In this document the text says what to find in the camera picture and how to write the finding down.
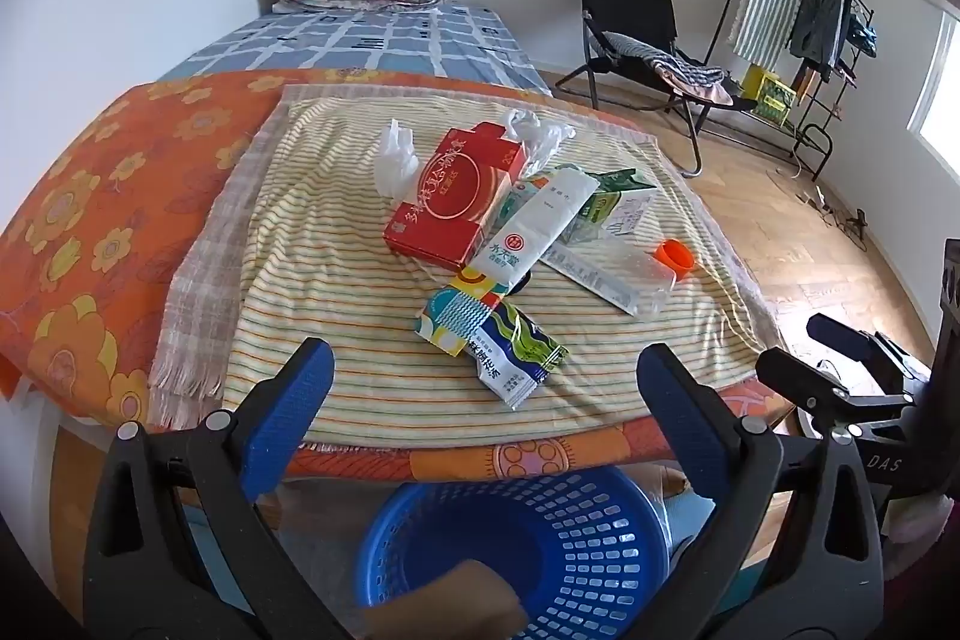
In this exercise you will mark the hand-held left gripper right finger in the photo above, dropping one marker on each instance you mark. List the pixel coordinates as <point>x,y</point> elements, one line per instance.
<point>679,415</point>

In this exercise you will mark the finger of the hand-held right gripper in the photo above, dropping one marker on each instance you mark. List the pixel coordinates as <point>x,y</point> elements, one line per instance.
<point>855,344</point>
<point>817,396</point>

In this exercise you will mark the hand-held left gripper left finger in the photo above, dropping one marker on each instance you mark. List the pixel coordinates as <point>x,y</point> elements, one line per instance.
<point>289,407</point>

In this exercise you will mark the clear bottle with orange cap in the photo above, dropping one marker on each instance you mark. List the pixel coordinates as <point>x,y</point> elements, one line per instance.
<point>675,256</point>

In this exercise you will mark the green and white snack packet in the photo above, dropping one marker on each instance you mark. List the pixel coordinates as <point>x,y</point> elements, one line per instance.
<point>517,355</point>

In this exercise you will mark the colourful patterned packet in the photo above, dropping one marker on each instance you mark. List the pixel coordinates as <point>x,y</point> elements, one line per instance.
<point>457,310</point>

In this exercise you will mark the blue plastic basket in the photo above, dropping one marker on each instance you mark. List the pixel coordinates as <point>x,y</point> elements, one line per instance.
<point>525,535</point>

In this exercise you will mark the green and white carton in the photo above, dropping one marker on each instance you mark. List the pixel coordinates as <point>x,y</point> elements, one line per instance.
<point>600,209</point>

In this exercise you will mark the long white box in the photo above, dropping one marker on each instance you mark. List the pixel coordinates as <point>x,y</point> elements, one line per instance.
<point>540,220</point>

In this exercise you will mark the white plastic bag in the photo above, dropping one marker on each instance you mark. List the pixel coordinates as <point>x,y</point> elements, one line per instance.
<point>396,164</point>

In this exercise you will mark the red cardboard box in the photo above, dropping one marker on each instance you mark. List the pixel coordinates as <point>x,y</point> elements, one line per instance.
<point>450,190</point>

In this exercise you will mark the clear plastic bag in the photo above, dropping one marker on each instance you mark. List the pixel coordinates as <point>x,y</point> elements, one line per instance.
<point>536,134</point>

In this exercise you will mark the yellow striped blanket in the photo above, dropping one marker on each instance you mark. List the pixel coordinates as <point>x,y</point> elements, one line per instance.
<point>345,310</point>

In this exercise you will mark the black hair band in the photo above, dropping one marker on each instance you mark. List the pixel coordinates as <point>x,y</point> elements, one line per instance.
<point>523,284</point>

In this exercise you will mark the black metal drying rack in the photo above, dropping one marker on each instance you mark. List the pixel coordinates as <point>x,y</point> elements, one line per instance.
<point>821,115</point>

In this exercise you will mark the yellow plastic crate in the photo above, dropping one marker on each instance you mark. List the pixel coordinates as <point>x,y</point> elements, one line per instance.
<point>769,93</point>

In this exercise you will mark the window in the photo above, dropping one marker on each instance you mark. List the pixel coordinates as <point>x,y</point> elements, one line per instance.
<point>941,93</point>

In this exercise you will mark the orange floral blanket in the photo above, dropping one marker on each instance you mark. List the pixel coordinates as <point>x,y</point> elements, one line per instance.
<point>112,197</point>

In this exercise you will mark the pink cloth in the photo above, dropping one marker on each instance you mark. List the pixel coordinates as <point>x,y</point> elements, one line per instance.
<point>705,89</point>

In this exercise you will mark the teal garment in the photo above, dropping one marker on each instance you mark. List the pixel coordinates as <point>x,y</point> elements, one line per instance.
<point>864,34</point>

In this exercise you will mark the dark jacket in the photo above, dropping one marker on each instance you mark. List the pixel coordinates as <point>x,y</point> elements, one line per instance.
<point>819,21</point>

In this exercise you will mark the striped cloth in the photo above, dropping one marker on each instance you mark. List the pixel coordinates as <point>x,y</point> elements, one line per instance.
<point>660,57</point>

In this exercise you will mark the blue checked bedsheet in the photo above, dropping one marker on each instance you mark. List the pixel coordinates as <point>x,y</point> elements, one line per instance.
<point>360,44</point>

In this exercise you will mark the black folding chair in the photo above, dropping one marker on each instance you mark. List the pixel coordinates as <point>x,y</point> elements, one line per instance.
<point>630,3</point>

